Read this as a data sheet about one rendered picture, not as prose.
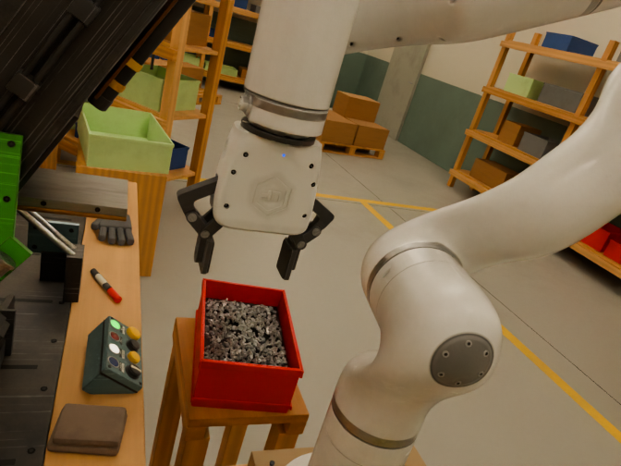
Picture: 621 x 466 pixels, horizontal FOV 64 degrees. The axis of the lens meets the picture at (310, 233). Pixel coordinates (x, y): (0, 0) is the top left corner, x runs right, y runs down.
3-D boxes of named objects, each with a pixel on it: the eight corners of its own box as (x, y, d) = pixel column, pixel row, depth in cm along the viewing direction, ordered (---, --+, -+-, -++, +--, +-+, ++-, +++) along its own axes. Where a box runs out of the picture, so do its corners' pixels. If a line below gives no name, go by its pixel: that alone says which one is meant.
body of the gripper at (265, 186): (237, 118, 43) (213, 232, 47) (341, 140, 47) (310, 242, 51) (224, 99, 49) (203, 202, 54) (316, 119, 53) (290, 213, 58)
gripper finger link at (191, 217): (188, 214, 48) (176, 273, 51) (220, 218, 49) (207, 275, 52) (185, 202, 51) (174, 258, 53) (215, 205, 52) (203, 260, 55)
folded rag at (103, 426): (44, 453, 71) (46, 437, 70) (62, 411, 79) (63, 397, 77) (117, 458, 74) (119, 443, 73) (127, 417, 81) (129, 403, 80)
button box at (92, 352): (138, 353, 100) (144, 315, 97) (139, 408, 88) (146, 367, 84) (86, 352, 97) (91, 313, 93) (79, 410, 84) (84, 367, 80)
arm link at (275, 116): (249, 97, 42) (241, 131, 43) (341, 117, 46) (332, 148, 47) (232, 79, 49) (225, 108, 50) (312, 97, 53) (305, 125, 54)
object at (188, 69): (182, 89, 813) (187, 62, 796) (220, 104, 786) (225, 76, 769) (126, 88, 710) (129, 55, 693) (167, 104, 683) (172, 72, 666)
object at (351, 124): (353, 141, 801) (368, 96, 773) (382, 159, 741) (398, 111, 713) (289, 132, 735) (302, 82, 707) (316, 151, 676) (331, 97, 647)
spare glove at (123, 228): (90, 212, 142) (91, 204, 141) (128, 215, 147) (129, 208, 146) (91, 245, 126) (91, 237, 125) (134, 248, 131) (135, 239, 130)
